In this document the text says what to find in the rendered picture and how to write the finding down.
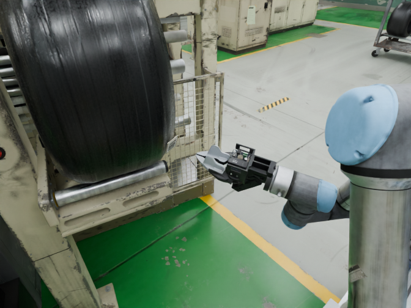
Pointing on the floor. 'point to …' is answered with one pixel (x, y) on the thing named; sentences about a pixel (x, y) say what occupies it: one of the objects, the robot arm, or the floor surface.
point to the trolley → (395, 29)
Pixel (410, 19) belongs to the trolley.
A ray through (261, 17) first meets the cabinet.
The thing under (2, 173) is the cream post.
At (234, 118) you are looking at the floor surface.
